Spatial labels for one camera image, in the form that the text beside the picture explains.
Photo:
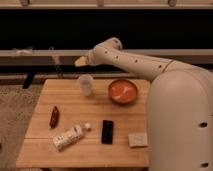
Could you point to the orange bowl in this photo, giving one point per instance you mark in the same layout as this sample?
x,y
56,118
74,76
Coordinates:
x,y
122,91

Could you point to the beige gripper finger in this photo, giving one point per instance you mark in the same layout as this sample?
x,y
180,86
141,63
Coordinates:
x,y
81,61

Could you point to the beige sponge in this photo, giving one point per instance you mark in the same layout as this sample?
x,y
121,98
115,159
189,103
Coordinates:
x,y
137,140

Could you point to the black rectangular remote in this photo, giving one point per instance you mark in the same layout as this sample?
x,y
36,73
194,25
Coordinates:
x,y
107,132

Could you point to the wooden table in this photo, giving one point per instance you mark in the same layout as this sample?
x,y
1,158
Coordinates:
x,y
74,108

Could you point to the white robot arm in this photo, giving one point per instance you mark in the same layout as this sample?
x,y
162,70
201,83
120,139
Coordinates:
x,y
179,106

